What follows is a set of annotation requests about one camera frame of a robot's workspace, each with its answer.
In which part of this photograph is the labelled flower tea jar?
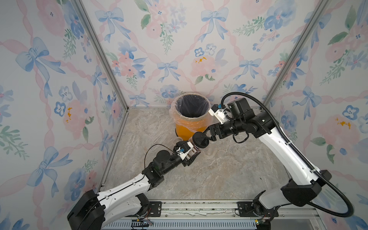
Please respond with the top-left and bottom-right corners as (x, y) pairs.
(187, 142), (202, 158)

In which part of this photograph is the white-lidded flower tea jar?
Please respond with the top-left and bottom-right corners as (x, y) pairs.
(173, 137), (183, 145)

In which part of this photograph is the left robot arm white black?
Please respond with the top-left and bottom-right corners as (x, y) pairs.
(67, 150), (201, 230)

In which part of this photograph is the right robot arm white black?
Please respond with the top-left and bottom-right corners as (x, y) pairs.
(207, 98), (325, 216)

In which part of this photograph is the orange trash bin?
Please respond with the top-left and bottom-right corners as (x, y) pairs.
(173, 92), (213, 142)

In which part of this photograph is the clear plastic bin liner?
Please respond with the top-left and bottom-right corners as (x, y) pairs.
(169, 91), (216, 133)

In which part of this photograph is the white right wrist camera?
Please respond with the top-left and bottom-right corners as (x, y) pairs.
(208, 104), (230, 125)

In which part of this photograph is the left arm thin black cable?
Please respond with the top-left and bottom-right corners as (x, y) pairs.
(143, 143), (176, 170)

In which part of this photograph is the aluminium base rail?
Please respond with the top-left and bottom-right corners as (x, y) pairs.
(95, 200), (326, 230)

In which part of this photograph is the black corrugated cable conduit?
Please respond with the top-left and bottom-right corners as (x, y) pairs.
(220, 91), (355, 218)

